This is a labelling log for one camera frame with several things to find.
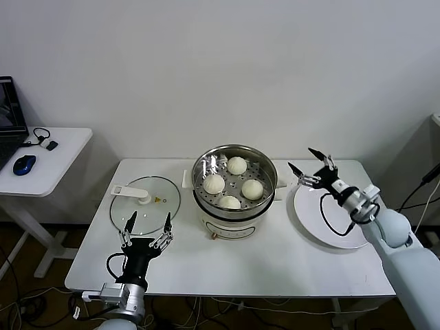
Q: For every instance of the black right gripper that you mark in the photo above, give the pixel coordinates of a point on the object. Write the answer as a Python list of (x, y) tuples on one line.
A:
[(330, 180)]

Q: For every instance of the blue computer mouse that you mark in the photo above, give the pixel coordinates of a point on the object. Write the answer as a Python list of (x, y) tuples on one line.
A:
[(24, 164)]

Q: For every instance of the white electric cooker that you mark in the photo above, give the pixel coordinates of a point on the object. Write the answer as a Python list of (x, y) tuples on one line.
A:
[(233, 227)]

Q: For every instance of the small black white device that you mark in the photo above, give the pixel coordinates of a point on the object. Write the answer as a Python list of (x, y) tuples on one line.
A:
[(51, 145)]

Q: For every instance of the black laptop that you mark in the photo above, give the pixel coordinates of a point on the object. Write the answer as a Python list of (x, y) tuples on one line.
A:
[(10, 113)]

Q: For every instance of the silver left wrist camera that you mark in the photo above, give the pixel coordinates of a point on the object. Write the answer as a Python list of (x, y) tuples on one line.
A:
[(110, 292)]

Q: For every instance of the white table leg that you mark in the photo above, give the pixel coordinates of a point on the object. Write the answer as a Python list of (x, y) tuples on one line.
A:
[(338, 313)]

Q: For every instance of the white steamed baozi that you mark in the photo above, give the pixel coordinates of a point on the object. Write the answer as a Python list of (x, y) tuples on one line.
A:
[(252, 189), (229, 202), (236, 165), (214, 184)]

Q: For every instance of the white round plate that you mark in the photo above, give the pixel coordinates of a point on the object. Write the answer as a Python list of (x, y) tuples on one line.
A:
[(306, 213)]

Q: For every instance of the white stand foot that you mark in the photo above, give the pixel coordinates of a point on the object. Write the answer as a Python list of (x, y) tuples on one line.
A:
[(433, 236)]

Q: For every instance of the white side table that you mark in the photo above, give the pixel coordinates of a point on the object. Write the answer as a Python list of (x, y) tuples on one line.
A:
[(62, 154)]

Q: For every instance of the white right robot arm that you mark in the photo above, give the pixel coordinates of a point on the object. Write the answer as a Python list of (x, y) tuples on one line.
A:
[(405, 264)]

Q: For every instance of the stainless steel steamer basket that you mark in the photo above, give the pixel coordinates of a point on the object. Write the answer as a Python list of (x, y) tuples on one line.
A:
[(268, 178)]

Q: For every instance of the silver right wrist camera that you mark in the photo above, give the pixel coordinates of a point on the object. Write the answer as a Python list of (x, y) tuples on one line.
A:
[(371, 192)]

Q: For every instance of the beige wall fixture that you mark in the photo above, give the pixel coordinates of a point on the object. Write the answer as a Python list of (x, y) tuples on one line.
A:
[(436, 118)]

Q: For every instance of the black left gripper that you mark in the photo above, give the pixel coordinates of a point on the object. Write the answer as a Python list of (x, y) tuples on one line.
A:
[(139, 254)]

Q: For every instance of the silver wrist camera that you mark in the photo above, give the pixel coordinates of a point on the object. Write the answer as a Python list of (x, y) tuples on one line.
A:
[(110, 292), (371, 192)]

